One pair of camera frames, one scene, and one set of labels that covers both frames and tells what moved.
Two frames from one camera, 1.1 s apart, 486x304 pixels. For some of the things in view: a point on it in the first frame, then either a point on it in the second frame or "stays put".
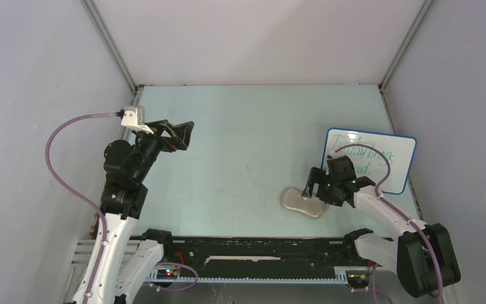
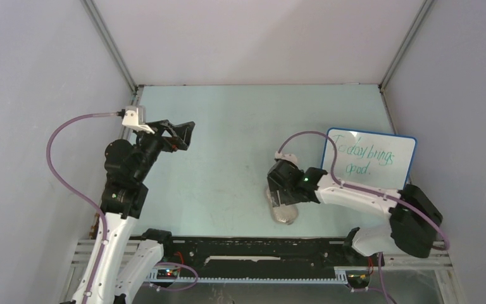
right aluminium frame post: [381, 84] stays put
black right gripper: [315, 177] to [274, 187]
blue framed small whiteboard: [399, 149] stays put
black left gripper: [180, 134] stays put
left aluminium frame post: [135, 88] stays put
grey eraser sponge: [292, 199] to [284, 214]
